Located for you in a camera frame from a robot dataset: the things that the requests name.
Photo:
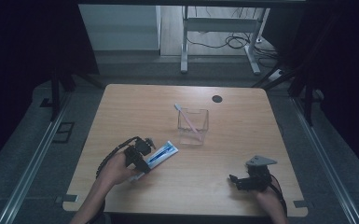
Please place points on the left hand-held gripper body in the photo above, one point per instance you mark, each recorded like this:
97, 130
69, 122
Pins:
140, 149

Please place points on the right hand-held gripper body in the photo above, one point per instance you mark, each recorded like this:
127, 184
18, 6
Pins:
259, 179

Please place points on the blue and white toothpaste tube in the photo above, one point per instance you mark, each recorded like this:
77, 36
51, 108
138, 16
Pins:
163, 154

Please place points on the pink toothbrush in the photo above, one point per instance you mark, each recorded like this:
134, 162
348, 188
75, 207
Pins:
186, 118

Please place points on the clear plastic cup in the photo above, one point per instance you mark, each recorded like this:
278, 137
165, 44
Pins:
199, 137

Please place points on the person's left hand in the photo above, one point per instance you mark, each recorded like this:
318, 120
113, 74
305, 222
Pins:
115, 169

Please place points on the person's right hand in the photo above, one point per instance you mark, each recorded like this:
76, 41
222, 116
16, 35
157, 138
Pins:
272, 202

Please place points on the black round table grommet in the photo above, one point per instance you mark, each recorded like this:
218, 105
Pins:
217, 99

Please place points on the black metal stand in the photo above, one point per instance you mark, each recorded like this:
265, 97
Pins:
55, 96
308, 102

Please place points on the white power strip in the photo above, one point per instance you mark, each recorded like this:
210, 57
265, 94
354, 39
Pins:
275, 75

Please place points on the white panel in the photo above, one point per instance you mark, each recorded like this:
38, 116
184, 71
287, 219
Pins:
119, 28

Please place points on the dark curtain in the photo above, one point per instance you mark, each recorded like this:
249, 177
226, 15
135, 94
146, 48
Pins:
338, 62
18, 62

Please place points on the aluminium floor rail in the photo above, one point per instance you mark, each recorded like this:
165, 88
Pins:
323, 161
34, 165

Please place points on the white metal desk frame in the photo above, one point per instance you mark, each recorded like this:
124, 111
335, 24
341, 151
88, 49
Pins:
220, 25

